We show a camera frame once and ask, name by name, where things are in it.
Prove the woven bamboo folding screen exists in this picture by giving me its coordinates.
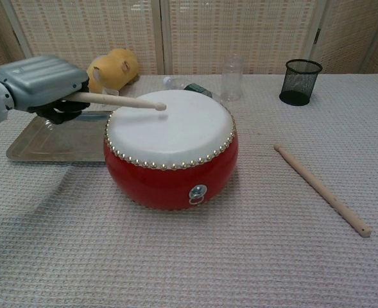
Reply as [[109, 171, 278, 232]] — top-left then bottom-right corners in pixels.
[[0, 0, 378, 78]]

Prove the rectangular metal tray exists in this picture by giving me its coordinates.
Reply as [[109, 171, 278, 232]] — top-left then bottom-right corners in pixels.
[[5, 110, 113, 166]]

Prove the red drum with white skin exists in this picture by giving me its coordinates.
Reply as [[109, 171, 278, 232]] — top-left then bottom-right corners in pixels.
[[103, 90, 240, 212]]

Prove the yellow plush animal toy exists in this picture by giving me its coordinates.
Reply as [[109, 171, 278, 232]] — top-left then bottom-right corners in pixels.
[[86, 47, 140, 94]]

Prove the clear bottle with green label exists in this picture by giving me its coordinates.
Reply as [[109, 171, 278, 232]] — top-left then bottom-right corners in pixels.
[[162, 76, 222, 99]]

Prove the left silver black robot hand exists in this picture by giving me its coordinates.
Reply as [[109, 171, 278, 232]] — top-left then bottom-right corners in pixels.
[[0, 55, 91, 126]]

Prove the white woven tablecloth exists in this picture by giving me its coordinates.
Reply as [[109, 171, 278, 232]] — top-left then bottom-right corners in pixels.
[[0, 74, 378, 308]]

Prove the wooden drumstick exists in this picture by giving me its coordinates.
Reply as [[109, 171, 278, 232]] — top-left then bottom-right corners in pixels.
[[273, 143, 373, 239], [65, 92, 168, 112]]

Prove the black mesh pen holder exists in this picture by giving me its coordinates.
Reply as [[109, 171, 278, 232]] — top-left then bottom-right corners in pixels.
[[279, 58, 323, 107]]

